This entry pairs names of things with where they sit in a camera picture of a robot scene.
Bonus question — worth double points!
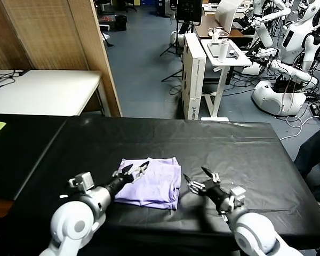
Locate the black side table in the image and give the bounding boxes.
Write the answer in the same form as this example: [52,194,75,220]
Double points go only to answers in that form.
[0,113,69,201]

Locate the wooden folding screen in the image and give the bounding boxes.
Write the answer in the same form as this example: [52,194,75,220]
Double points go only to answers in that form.
[0,0,123,118]

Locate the lavender t-shirt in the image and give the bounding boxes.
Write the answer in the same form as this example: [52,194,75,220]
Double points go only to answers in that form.
[114,157,182,211]

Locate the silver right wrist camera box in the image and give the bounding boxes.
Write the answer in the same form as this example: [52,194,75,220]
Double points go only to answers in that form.
[226,186,246,214]

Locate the black bin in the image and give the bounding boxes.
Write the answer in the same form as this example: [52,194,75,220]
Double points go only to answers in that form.
[114,15,127,32]

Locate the white desk stand with cables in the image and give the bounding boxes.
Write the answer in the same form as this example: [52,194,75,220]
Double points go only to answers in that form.
[207,27,229,41]

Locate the black monitor stand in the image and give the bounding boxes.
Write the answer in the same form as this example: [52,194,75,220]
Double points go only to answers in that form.
[159,22,186,58]

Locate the white humanoid robot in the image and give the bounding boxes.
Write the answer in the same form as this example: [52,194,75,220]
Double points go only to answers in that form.
[250,0,320,117]

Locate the black floor tripod legs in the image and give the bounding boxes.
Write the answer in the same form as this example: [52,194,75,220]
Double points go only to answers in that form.
[161,69,183,83]

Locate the white rectangular table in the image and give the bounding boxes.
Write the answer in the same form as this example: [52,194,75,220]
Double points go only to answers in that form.
[0,69,105,117]

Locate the white standing desk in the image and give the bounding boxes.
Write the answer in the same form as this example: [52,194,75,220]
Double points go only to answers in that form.
[199,39,253,122]

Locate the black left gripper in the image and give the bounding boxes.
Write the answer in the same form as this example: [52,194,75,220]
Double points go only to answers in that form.
[103,161,150,195]

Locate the black crate red print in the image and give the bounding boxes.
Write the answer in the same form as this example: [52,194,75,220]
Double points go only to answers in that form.
[98,14,116,26]

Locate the black monitor screen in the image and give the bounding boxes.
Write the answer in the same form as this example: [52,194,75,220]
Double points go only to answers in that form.
[175,0,203,26]

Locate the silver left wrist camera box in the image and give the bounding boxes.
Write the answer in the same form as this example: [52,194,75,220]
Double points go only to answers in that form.
[68,172,95,193]

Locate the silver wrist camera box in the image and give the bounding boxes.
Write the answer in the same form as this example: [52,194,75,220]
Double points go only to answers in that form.
[226,186,246,214]
[68,172,95,193]

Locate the black plastic table cover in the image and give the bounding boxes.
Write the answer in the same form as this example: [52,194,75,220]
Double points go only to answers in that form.
[5,116,320,253]

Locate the black cable with adapter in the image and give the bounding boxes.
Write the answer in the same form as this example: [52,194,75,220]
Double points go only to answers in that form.
[0,69,30,93]

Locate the white water bottle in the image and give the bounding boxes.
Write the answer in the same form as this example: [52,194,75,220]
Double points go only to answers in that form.
[218,38,230,63]

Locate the brown wooden desk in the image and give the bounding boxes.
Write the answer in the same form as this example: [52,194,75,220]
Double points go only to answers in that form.
[194,14,255,41]

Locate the white floor cable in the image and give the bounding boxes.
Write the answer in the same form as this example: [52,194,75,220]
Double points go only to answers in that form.
[279,110,320,141]

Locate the person leg blue jeans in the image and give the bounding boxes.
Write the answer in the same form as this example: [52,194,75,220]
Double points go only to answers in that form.
[293,113,320,203]

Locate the black power strip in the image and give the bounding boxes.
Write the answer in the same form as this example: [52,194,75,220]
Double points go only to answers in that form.
[310,103,320,122]

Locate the white curved panel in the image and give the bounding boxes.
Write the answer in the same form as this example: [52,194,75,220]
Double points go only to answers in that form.
[215,0,245,35]

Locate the tall white cardboard box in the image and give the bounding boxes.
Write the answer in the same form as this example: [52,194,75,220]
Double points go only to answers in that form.
[181,33,206,121]

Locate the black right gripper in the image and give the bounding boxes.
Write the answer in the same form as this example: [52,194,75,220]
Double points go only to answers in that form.
[183,167,230,207]

